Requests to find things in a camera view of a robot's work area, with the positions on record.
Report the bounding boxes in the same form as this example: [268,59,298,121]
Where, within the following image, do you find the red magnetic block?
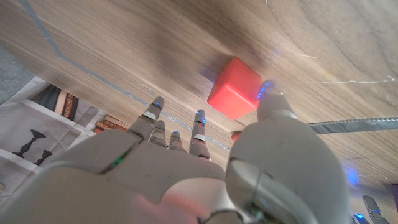
[207,57,263,121]

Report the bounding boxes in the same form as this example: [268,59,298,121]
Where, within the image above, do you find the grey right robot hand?
[0,80,351,224]

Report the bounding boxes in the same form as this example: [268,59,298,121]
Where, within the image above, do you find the red-handled knife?
[231,116,398,142]

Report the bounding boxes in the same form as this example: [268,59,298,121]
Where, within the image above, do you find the purple magnetic block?
[391,183,398,213]

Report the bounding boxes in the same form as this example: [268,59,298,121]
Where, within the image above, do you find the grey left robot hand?
[351,195,391,224]

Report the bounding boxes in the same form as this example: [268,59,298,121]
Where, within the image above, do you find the printed bookshelf backdrop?
[0,76,131,212]

